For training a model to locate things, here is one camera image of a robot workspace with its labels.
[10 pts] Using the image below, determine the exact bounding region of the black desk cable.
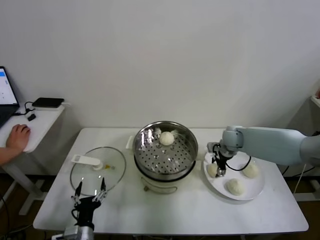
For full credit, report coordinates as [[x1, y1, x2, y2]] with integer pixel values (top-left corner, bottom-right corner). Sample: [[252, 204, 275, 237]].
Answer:
[[13, 101, 35, 117]]

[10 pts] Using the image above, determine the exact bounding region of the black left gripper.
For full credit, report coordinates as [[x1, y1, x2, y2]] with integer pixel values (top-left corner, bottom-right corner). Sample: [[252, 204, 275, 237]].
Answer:
[[70, 176, 108, 227]]

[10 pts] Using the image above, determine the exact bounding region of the white steamed baozi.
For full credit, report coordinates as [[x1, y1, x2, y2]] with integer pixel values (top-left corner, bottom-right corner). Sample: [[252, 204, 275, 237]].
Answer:
[[242, 163, 260, 179], [207, 163, 220, 179], [159, 131, 175, 146], [226, 178, 246, 197]]

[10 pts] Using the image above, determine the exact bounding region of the black cable with adapter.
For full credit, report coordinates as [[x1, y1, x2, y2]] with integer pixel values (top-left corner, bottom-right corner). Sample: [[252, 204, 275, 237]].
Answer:
[[282, 163, 316, 176]]

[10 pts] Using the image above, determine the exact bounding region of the glass lid white handle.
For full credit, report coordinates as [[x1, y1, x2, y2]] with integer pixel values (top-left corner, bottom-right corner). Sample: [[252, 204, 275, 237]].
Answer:
[[69, 146, 127, 197]]

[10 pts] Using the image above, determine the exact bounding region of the black laptop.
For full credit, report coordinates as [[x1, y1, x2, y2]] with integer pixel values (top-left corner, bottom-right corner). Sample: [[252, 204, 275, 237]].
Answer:
[[0, 66, 20, 128]]

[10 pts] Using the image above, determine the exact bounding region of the flat black device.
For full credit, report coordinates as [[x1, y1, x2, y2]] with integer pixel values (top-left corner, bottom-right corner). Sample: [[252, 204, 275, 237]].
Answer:
[[31, 97, 65, 109]]

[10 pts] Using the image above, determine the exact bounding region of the white round plate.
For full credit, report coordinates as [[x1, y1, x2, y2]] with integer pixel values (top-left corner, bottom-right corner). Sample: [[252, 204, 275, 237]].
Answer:
[[202, 149, 265, 201]]

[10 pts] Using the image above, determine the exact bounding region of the white side desk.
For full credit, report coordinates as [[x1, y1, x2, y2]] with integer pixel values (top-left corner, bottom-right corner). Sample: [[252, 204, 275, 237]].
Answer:
[[0, 106, 66, 216]]

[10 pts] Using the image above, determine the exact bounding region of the stainless steel steamer basket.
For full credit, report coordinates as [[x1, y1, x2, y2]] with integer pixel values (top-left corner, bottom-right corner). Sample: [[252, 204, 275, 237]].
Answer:
[[125, 121, 206, 176]]

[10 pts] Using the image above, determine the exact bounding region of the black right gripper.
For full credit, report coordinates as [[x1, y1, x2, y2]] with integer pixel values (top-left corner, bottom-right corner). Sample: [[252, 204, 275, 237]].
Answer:
[[211, 146, 235, 179]]

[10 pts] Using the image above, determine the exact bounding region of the black floor cable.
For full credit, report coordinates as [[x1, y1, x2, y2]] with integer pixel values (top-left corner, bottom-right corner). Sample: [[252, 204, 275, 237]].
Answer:
[[0, 194, 11, 236]]

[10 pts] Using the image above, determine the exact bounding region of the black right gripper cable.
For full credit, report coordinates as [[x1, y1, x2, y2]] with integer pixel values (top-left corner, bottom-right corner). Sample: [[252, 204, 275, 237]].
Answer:
[[226, 154, 252, 173]]

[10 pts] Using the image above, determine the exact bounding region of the white electric cooker base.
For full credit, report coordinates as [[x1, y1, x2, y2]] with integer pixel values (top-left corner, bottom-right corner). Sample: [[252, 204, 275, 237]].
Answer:
[[133, 149, 202, 196]]

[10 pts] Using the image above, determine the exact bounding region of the person's bare forearm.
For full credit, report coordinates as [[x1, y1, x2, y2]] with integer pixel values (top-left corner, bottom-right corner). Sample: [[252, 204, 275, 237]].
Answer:
[[0, 146, 20, 166]]

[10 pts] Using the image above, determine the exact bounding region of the white hanging cable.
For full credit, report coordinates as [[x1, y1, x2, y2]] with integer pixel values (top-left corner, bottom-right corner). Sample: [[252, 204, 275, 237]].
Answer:
[[293, 163, 307, 195]]

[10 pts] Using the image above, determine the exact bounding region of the person's bare hand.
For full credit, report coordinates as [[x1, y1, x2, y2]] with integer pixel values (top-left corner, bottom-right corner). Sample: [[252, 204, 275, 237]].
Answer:
[[6, 124, 32, 151]]

